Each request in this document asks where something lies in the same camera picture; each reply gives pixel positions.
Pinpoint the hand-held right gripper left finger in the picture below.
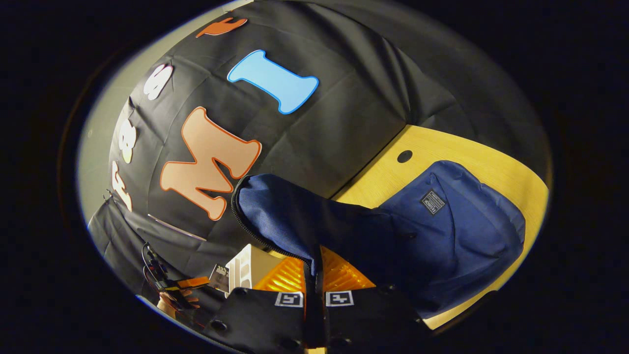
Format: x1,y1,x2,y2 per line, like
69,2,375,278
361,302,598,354
204,256,308,352

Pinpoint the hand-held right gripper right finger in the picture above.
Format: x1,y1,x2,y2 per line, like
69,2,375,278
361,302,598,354
319,246,428,352

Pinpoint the black backdrop cloth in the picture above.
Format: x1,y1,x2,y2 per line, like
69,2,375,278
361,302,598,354
88,0,551,325

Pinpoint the white plastic bookshelf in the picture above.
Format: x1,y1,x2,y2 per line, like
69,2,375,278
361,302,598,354
226,244,281,295

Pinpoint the dark grey book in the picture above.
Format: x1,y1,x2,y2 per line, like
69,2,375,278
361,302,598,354
209,265,231,294

